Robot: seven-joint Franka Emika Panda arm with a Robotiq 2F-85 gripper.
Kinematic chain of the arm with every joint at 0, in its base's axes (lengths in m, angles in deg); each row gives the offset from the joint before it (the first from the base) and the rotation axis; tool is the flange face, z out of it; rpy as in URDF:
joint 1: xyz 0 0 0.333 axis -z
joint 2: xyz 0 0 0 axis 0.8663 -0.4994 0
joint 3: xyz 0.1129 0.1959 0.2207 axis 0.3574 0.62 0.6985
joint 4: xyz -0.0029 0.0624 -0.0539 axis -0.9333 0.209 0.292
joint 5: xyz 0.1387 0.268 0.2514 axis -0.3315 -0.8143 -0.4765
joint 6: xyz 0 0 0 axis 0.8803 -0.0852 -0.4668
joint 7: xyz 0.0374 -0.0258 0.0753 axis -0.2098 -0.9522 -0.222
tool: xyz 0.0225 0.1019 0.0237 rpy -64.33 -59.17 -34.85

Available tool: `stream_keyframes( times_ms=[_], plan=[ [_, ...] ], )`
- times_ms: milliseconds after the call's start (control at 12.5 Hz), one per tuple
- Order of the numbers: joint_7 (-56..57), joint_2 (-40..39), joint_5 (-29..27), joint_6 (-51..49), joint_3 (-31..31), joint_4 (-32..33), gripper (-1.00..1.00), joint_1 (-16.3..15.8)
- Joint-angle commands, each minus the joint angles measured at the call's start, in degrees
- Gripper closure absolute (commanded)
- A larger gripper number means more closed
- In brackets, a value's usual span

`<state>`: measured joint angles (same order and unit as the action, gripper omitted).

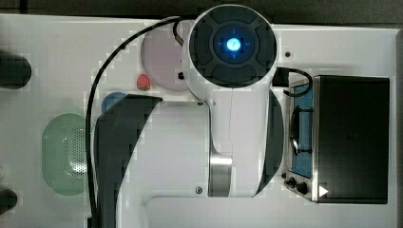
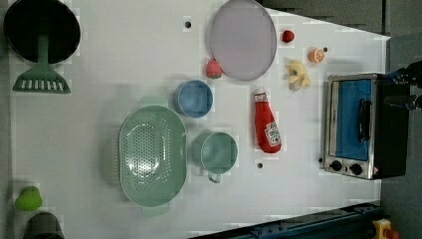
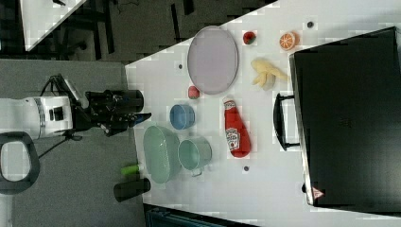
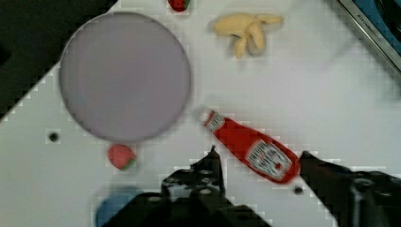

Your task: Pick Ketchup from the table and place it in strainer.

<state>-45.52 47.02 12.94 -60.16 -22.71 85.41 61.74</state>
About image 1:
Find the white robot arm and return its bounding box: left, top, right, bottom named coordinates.
left=93, top=5, right=284, bottom=228

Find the green strainer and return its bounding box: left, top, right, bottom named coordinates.
left=42, top=113, right=87, bottom=196

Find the pink strawberry toy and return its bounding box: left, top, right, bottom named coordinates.
left=137, top=74, right=151, bottom=91

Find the grey round plate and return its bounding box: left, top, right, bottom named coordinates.
left=141, top=23, right=187, bottom=92

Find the blue bowl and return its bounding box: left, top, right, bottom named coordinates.
left=101, top=92, right=126, bottom=113

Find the black toaster oven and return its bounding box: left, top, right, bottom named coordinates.
left=281, top=75, right=390, bottom=204

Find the black round pan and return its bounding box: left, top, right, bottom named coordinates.
left=0, top=51, right=31, bottom=89

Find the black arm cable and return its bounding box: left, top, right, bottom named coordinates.
left=85, top=15, right=195, bottom=228

